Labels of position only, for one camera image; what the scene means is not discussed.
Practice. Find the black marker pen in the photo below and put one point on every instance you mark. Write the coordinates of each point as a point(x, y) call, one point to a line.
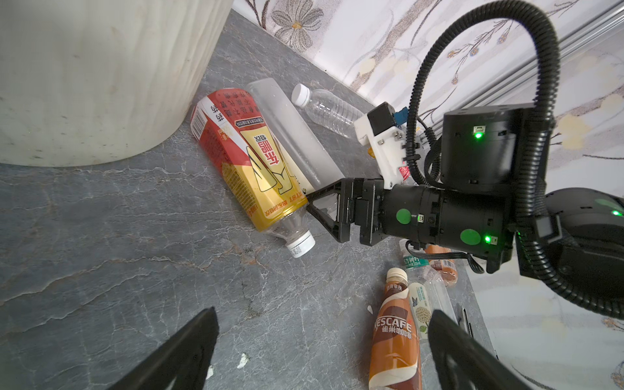
point(464, 322)

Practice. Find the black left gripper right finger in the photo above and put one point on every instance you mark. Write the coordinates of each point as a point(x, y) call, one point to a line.
point(462, 363)

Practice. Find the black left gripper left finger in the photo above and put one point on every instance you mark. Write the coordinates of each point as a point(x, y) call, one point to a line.
point(182, 362)

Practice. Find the clear ribbed white-cap bottle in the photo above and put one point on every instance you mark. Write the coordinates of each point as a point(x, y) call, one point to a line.
point(327, 110)

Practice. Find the cream waste bin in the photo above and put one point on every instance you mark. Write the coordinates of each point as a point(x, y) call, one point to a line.
point(91, 82)

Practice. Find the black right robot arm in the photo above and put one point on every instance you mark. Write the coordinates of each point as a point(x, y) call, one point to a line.
point(570, 239)

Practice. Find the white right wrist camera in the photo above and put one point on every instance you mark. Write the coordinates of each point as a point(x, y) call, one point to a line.
point(380, 131)

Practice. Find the clear green-cap bottle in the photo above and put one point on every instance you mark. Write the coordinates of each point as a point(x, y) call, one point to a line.
point(427, 290)

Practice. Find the brown coffee drink bottle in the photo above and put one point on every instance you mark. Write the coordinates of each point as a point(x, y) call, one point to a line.
point(395, 352)

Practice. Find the small brown tea bottle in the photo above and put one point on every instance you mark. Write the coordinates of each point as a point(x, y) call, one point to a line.
point(446, 267)

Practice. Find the yellow red label bottle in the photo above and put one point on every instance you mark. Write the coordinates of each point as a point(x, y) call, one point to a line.
point(230, 128)

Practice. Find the frosted square clear bottle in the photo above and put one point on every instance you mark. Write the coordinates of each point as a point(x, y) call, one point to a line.
point(308, 160)

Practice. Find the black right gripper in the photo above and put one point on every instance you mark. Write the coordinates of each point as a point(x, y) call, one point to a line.
point(471, 226)

